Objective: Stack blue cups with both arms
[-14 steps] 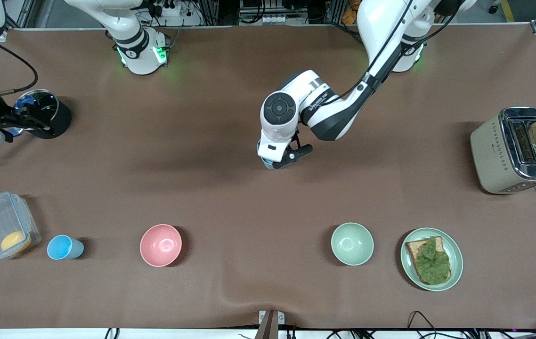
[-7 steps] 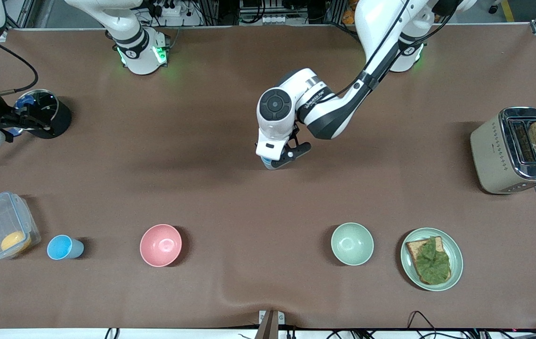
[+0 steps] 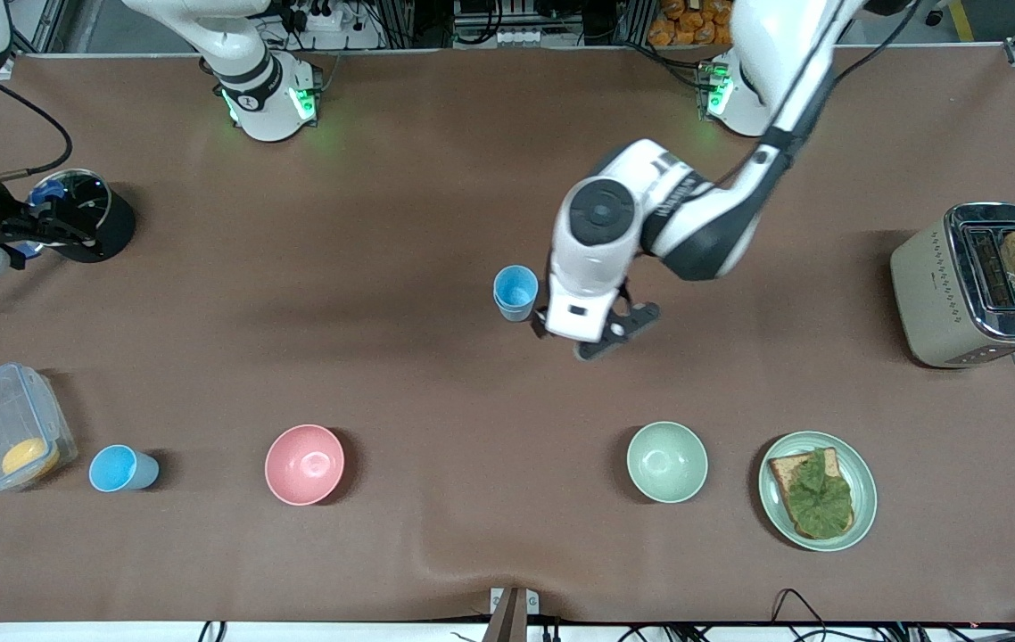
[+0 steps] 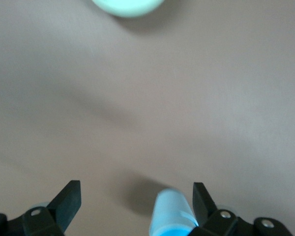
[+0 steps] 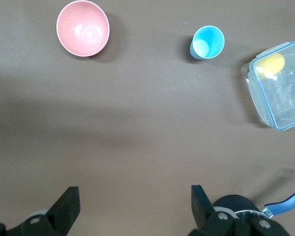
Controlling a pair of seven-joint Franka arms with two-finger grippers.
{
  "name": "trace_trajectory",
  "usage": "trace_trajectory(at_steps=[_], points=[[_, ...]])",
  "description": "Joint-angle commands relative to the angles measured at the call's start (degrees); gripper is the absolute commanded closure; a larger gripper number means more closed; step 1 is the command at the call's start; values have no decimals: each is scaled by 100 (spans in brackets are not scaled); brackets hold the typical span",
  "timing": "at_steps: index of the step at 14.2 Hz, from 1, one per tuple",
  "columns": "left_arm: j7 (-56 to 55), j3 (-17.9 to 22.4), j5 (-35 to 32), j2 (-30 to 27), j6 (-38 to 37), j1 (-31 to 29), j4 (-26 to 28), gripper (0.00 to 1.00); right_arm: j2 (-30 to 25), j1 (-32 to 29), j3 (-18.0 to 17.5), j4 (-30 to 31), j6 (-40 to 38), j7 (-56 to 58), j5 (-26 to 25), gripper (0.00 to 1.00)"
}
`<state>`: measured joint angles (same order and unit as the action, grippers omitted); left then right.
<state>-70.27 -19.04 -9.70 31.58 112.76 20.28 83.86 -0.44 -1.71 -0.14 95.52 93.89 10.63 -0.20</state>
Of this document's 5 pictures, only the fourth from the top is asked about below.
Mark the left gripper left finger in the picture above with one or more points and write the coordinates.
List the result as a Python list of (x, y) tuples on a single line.
[(66, 206)]

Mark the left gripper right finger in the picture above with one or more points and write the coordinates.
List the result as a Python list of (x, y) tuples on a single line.
[(202, 206)]

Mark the light blue plastic cup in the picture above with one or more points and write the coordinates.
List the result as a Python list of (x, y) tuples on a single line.
[(169, 211)]

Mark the pale green bowl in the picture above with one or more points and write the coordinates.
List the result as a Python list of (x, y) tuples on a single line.
[(127, 7)]

